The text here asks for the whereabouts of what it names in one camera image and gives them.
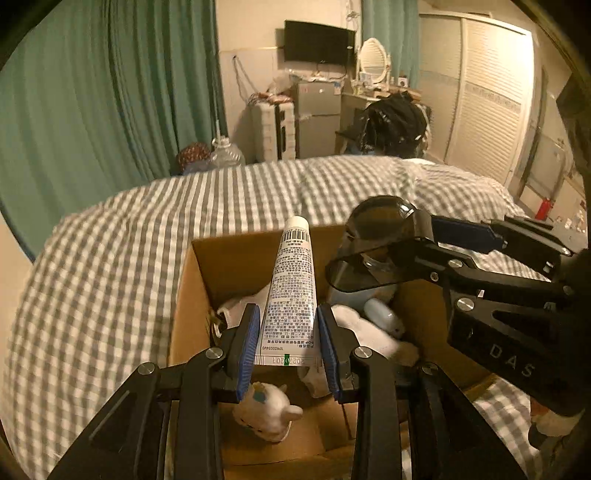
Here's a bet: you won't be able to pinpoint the white suitcase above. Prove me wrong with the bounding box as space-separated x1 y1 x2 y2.
249 102 297 162

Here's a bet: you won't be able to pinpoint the clear plastic water jug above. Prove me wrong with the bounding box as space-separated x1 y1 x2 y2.
209 120 245 168

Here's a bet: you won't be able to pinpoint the small green curtain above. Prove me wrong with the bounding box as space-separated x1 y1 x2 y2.
362 0 421 88

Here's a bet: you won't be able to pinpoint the white cream tube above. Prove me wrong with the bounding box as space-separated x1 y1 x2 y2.
256 216 322 367

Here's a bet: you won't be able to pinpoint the large green curtain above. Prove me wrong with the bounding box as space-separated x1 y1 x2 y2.
1 1 226 259

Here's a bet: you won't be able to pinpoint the wooden dressing table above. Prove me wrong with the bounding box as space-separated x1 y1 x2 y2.
335 91 427 141

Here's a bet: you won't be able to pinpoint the grey checkered bed duvet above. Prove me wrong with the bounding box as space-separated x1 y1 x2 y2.
1 156 521 479

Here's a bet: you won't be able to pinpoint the brown patterned bag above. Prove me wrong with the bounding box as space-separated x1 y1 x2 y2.
176 142 211 175

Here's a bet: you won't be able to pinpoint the black clothes on chair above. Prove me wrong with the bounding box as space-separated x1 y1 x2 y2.
337 91 429 159

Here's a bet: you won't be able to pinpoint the black wall television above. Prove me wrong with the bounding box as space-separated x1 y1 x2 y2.
283 20 356 66

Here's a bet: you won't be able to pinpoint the white oval vanity mirror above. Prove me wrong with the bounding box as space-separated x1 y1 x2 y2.
358 37 392 85

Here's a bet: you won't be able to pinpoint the white hair dryer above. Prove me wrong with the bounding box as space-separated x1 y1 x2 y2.
211 284 270 338

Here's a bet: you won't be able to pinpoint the red fire extinguisher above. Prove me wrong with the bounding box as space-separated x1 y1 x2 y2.
535 198 554 221

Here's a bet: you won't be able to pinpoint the silver mini fridge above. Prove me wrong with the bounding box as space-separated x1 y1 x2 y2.
293 81 341 159

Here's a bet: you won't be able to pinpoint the white cartoon figurine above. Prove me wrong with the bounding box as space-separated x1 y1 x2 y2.
232 382 304 443

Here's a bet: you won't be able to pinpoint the brown cardboard box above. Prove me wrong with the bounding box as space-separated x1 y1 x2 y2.
169 231 494 479

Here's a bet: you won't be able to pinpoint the black sunglasses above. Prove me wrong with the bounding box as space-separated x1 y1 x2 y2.
325 195 435 293

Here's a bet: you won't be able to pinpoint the white louvered wardrobe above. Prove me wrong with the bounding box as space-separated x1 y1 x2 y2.
418 11 535 185

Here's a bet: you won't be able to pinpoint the white sock bundle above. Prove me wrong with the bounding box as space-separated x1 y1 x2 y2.
297 303 421 399

